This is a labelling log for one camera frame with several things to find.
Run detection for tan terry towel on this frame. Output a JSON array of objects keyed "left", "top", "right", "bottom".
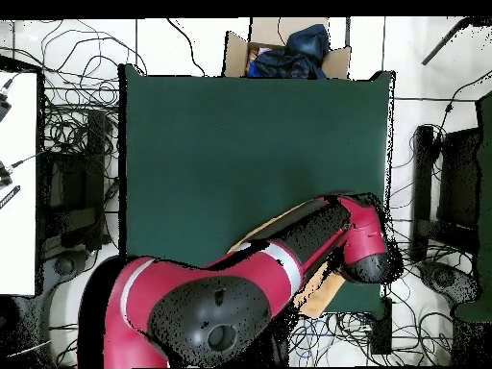
[{"left": 226, "top": 203, "right": 347, "bottom": 319}]

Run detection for black flat strip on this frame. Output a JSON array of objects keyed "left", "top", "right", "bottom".
[{"left": 0, "top": 184, "right": 21, "bottom": 210}]

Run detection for dark green table cloth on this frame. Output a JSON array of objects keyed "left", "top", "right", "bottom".
[{"left": 118, "top": 62, "right": 395, "bottom": 314}]

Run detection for cardboard box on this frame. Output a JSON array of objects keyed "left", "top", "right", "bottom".
[{"left": 222, "top": 16, "right": 352, "bottom": 80}]

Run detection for dark blue clothes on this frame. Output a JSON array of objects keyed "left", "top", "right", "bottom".
[{"left": 247, "top": 23, "right": 332, "bottom": 80}]

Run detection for black rectangular block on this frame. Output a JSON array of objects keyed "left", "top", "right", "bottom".
[{"left": 370, "top": 296, "right": 394, "bottom": 356}]

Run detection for grey chair base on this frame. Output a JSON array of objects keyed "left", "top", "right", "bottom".
[{"left": 41, "top": 247, "right": 93, "bottom": 301}]

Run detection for dark chair base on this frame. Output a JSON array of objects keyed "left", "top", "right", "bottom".
[{"left": 418, "top": 260, "right": 480, "bottom": 305}]

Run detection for white desk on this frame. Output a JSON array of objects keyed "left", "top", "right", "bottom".
[{"left": 0, "top": 70, "right": 39, "bottom": 297}]

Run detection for green covered table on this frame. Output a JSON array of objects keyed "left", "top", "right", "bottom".
[{"left": 453, "top": 91, "right": 492, "bottom": 324}]

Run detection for black rod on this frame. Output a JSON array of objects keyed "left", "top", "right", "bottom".
[{"left": 421, "top": 16, "right": 472, "bottom": 66}]

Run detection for blue cable bundle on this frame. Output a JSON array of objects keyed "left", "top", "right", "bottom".
[{"left": 287, "top": 312, "right": 371, "bottom": 364}]

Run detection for black metal frame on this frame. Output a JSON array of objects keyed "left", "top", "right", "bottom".
[
  {"left": 408, "top": 124, "right": 481, "bottom": 262},
  {"left": 37, "top": 109, "right": 112, "bottom": 251}
]

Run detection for single black cable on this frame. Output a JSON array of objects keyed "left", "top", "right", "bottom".
[{"left": 166, "top": 17, "right": 209, "bottom": 76}]

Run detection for black camera device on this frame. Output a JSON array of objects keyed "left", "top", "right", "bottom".
[
  {"left": 0, "top": 160, "right": 13, "bottom": 188},
  {"left": 0, "top": 78, "right": 14, "bottom": 122}
]

